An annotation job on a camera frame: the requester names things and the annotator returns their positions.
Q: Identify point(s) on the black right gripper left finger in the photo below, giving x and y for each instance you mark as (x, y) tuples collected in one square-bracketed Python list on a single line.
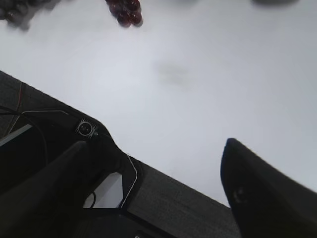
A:
[(50, 203)]

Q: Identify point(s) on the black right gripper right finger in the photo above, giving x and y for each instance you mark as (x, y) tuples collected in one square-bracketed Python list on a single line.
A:
[(265, 203)]

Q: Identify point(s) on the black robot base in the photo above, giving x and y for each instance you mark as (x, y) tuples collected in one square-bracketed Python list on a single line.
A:
[(43, 138)]

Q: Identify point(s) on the purple grape bunch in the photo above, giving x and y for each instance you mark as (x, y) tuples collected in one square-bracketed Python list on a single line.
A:
[(15, 12)]

